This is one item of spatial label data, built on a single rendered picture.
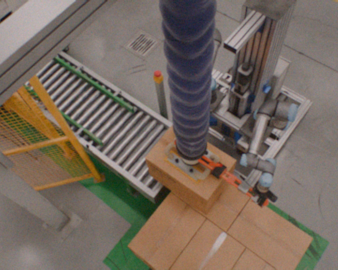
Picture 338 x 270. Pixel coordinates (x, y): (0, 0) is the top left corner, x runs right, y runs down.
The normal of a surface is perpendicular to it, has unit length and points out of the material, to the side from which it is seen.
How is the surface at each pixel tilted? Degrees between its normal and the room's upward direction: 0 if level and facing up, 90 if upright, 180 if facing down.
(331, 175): 0
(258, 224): 0
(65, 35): 90
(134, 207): 0
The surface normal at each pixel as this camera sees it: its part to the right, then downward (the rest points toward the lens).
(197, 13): 0.36, 0.88
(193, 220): -0.07, -0.46
